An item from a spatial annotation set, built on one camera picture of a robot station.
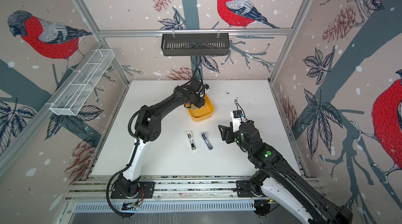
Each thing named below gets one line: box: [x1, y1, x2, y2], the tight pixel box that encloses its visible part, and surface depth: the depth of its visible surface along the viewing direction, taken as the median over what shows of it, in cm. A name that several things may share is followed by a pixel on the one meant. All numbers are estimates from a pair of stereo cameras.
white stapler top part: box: [185, 130, 197, 151], surface depth 91 cm
